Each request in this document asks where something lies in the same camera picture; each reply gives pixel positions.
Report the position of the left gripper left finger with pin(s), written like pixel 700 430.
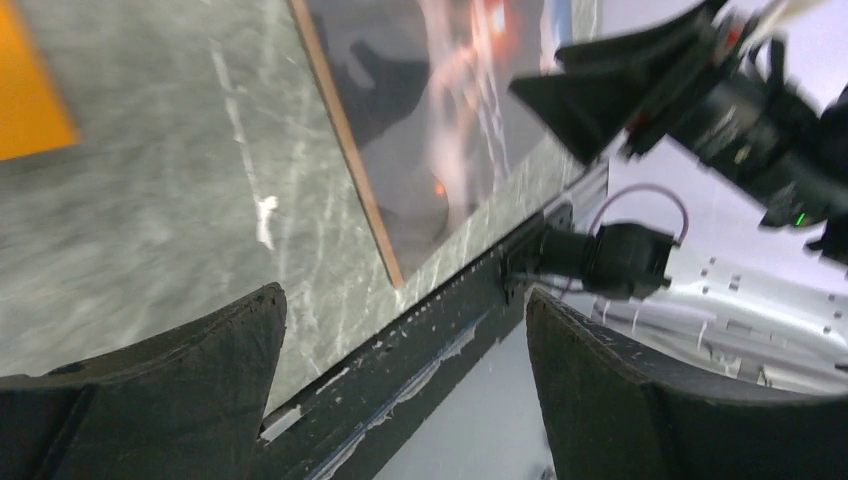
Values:
pixel 184 404

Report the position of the orange picture frame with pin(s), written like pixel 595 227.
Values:
pixel 34 117

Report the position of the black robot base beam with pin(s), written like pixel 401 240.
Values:
pixel 349 422

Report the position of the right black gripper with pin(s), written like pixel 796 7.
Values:
pixel 675 79

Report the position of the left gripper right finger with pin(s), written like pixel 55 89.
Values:
pixel 616 409

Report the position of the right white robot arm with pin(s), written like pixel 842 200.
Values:
pixel 744 323

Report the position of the sunset landscape photo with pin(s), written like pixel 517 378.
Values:
pixel 417 93

